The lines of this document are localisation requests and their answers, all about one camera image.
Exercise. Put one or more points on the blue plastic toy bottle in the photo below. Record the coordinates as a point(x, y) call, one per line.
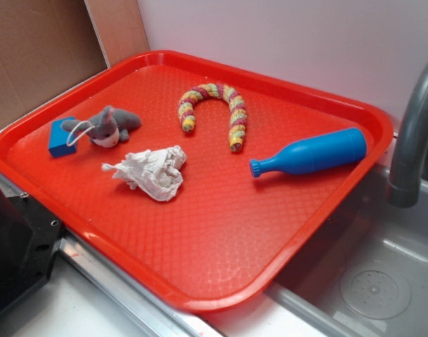
point(315, 154)

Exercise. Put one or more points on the blue wooden block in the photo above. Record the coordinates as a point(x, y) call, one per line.
point(57, 145)

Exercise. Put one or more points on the grey toy sink basin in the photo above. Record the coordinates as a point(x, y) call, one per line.
point(365, 270)

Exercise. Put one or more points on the grey toy faucet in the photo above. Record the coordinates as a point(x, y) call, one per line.
point(409, 165)

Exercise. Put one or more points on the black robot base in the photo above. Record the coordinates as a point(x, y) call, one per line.
point(29, 239)

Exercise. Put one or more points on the multicoloured braided rope toy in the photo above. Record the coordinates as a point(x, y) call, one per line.
point(236, 105)

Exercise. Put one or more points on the red plastic tray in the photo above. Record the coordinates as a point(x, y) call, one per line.
point(225, 235)

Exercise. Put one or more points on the brown cardboard panel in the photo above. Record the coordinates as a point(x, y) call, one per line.
point(48, 47)

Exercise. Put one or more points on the crumpled white paper towel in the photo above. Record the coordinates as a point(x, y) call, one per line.
point(155, 172)

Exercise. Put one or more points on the grey plush toy animal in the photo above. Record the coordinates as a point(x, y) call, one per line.
point(106, 129)

